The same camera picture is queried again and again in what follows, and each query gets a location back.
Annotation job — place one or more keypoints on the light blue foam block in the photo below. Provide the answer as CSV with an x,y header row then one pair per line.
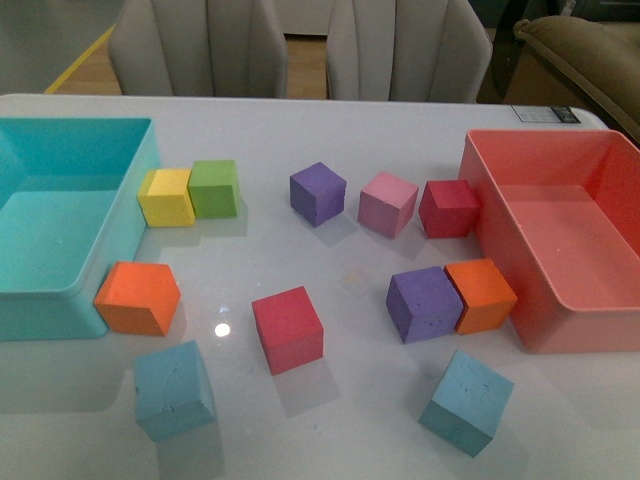
x,y
173,392
467,405

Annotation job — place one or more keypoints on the purple foam block rear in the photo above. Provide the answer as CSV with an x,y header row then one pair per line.
x,y
317,193

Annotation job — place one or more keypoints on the purple foam block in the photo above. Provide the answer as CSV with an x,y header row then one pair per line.
x,y
423,304
317,193

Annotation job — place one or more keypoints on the pink foam block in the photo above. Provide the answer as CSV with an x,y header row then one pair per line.
x,y
386,204

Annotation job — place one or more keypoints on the red foam block front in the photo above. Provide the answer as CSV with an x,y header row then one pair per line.
x,y
289,329

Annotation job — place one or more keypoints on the green foam block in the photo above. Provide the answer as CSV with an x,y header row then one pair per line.
x,y
214,189

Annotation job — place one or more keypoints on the purple foam block front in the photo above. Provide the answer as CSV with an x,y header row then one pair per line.
x,y
423,304

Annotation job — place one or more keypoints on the dark red foam block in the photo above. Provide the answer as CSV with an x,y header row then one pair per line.
x,y
448,209

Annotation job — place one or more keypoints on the yellow foam block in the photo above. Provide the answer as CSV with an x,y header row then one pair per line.
x,y
165,200

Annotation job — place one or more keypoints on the orange foam block right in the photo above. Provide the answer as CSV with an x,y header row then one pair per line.
x,y
487,297

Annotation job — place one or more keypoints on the orange foam block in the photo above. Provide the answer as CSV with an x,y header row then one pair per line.
x,y
487,297
138,298

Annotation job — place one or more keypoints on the orange foam block left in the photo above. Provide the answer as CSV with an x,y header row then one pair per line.
x,y
138,298

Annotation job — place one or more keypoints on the beige chair right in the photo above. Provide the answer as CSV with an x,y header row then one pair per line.
x,y
407,51

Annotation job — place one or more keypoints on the beige chair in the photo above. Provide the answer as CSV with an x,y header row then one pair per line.
x,y
407,51
199,49

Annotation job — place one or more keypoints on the pink plastic bin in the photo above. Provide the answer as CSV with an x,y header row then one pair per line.
x,y
560,219

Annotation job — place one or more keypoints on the table label sticker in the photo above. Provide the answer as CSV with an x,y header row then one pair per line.
x,y
545,114

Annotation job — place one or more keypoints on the beige chair left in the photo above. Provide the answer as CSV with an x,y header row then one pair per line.
x,y
199,49

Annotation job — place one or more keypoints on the teal plastic bin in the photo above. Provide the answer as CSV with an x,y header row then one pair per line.
x,y
69,211

